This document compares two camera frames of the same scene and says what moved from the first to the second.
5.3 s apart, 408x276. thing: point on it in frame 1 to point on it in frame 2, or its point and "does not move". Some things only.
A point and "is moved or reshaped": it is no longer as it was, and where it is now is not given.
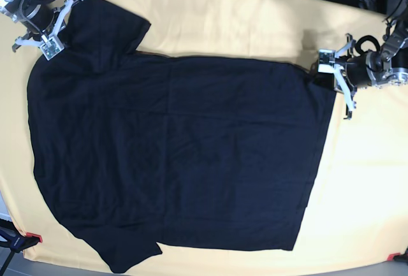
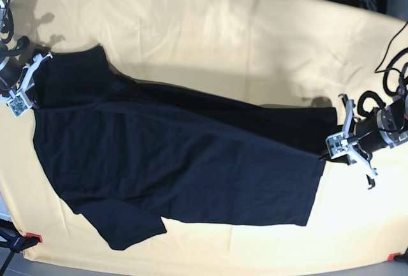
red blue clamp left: x=15 y=241 does not move
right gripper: x=357 y=71 to x=368 y=134
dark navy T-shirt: x=139 y=149 is moved or reshaped
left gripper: x=43 y=16 to x=11 y=70
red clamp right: x=397 y=257 does not move
